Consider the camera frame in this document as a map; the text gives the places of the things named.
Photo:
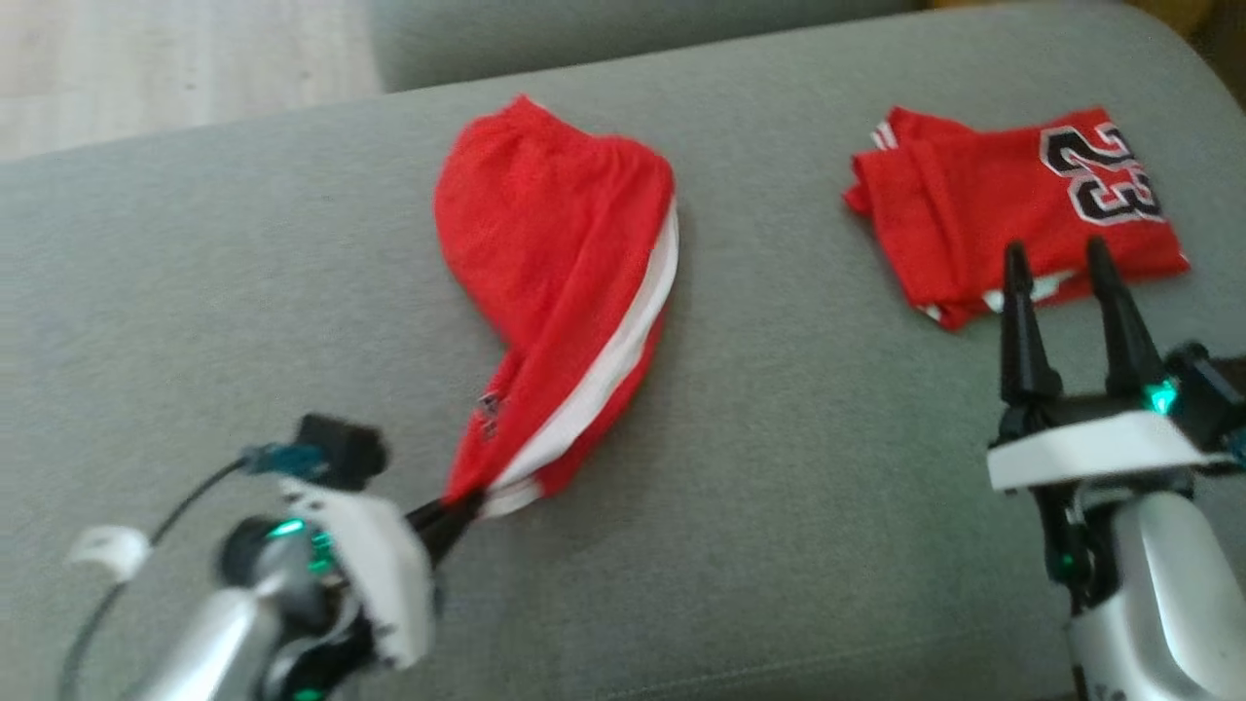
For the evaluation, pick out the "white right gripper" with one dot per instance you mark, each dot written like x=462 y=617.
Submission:
x=1090 y=453

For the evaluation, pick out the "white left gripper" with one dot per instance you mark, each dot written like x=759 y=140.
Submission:
x=384 y=574

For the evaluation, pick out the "red basketball jersey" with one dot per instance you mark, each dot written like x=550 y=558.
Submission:
x=983 y=209

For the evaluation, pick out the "red basketball shorts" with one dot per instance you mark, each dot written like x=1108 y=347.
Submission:
x=545 y=243

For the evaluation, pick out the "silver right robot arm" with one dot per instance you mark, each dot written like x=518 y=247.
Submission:
x=1158 y=594

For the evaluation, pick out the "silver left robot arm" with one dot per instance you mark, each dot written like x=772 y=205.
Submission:
x=204 y=643

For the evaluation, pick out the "grey sofa seat cushion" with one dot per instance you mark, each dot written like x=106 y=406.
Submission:
x=292 y=292

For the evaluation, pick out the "yellow furniture piece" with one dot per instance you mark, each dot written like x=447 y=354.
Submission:
x=1183 y=12

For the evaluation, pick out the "grey sofa back cushion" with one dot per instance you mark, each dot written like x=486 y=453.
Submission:
x=633 y=34

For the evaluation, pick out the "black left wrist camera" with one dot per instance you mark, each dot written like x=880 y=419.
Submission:
x=341 y=450

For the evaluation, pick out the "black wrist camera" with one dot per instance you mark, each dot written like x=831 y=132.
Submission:
x=1212 y=394
x=341 y=450

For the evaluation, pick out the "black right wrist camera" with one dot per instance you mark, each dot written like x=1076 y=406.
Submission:
x=1212 y=394

